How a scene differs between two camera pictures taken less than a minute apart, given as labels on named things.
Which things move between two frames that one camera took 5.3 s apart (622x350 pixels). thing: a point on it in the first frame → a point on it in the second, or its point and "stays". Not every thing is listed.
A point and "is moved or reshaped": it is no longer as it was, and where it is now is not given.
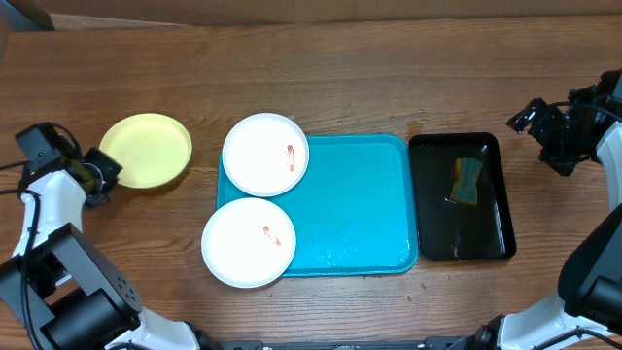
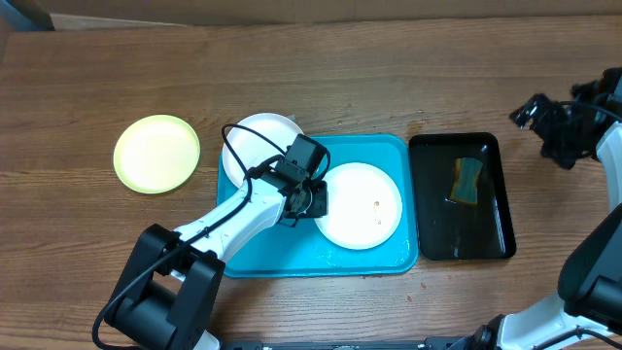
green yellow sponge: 465,183 stays
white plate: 265,155 stays
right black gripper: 549,117 stays
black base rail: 437,342 stays
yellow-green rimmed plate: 153,150 is moved or reshaped
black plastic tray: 450,229 stays
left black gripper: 99,157 → 319,207
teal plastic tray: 354,210 stays
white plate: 249,243 → 363,206
